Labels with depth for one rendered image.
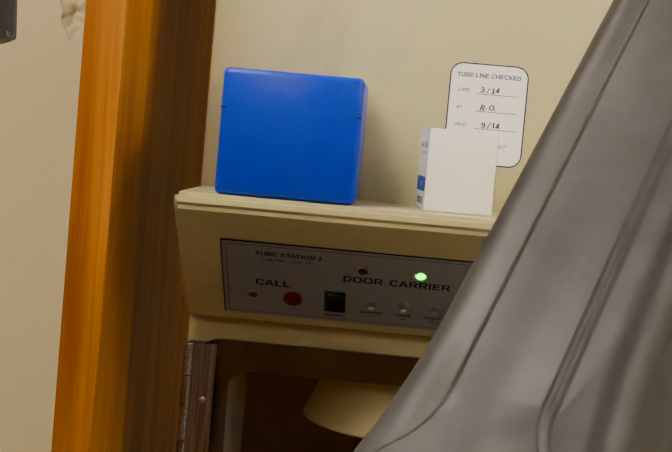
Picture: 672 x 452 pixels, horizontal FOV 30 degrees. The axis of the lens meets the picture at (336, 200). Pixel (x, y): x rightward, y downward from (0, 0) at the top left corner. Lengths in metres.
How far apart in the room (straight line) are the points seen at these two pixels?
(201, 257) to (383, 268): 0.13
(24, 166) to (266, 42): 0.55
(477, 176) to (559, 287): 0.66
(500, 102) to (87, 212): 0.33
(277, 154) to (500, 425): 0.67
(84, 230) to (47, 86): 0.56
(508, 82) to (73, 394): 0.41
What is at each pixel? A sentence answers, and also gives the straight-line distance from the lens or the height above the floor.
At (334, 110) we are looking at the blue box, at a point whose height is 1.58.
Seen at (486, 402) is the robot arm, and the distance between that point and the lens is 0.23.
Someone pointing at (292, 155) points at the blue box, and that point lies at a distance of 0.89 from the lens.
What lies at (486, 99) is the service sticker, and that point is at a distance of 0.99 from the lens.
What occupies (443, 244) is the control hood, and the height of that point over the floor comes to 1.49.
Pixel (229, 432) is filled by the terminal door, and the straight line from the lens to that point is 1.01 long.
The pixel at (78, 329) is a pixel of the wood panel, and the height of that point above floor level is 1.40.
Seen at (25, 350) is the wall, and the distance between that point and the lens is 1.51.
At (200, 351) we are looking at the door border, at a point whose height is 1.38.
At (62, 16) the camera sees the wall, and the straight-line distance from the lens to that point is 1.48.
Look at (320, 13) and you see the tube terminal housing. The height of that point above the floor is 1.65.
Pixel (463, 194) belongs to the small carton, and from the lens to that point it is 0.91.
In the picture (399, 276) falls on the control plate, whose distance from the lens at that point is 0.92.
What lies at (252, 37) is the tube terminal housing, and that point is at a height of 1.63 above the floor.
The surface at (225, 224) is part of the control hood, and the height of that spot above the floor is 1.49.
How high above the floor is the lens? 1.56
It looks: 3 degrees down
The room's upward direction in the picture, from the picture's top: 5 degrees clockwise
